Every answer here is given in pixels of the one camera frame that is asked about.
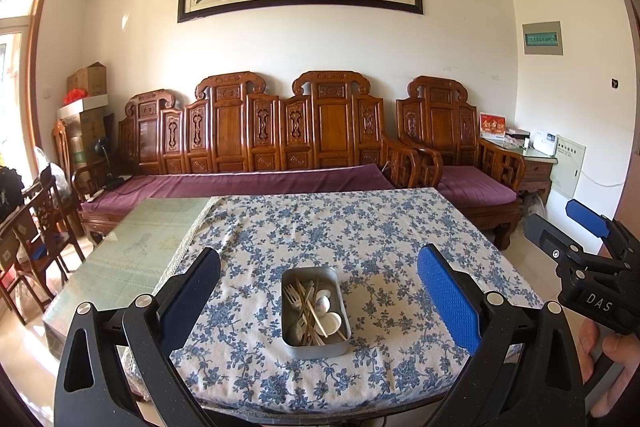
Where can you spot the white flat box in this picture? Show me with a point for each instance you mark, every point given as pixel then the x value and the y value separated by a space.
pixel 82 108

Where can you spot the grey wall breaker box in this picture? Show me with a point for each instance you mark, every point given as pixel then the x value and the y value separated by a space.
pixel 542 38

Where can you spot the carved wooden armchair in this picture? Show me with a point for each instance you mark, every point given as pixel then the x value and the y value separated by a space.
pixel 435 117

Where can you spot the person's right hand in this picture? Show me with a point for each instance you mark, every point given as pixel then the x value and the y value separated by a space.
pixel 625 357

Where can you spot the carved wooden sofa bench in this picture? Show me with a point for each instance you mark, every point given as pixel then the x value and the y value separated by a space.
pixel 235 132

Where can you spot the long purple sofa cushion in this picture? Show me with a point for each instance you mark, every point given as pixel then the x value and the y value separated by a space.
pixel 235 184

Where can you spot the white metal panel cover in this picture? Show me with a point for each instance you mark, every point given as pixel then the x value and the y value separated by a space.
pixel 567 167

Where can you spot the wooden side table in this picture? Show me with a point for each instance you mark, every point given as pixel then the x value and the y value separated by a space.
pixel 535 172

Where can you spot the rectangular metal tin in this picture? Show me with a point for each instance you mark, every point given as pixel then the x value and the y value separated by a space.
pixel 340 287

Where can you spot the wooden door frame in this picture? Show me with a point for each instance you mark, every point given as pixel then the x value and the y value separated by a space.
pixel 41 57

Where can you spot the blue floral tablecloth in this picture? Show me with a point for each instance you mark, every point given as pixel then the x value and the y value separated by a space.
pixel 325 227

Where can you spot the carved wooden dining chair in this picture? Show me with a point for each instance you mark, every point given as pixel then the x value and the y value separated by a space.
pixel 50 217
pixel 20 252

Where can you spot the tall wooden chair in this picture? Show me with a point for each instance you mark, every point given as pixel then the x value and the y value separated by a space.
pixel 61 142

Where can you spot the glass top table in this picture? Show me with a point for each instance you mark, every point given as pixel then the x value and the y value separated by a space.
pixel 130 247

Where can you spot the black desk lamp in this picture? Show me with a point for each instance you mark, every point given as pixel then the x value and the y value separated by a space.
pixel 102 149

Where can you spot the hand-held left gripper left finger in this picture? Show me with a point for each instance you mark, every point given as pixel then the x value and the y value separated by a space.
pixel 197 292

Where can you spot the brown cardboard box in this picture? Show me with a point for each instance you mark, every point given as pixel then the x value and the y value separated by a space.
pixel 87 79

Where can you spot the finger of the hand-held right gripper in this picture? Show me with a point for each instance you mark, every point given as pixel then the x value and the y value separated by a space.
pixel 547 232
pixel 587 217

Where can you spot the white box on side table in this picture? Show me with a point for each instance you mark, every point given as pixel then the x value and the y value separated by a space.
pixel 544 144

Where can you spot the red paper decoration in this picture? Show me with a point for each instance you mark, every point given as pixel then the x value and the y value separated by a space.
pixel 75 97

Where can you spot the black bag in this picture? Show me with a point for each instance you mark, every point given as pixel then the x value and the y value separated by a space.
pixel 11 192

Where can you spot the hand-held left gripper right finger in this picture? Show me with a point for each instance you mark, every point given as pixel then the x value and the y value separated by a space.
pixel 447 292

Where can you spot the stacked cardboard boxes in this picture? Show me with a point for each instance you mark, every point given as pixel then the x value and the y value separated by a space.
pixel 87 137

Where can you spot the grey plastic bag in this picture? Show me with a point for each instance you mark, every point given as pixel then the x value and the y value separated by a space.
pixel 534 214

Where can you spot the brown wooden chopstick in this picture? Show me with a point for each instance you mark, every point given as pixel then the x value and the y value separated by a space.
pixel 306 324

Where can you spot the white plastic bag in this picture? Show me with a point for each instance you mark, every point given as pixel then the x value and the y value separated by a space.
pixel 50 167

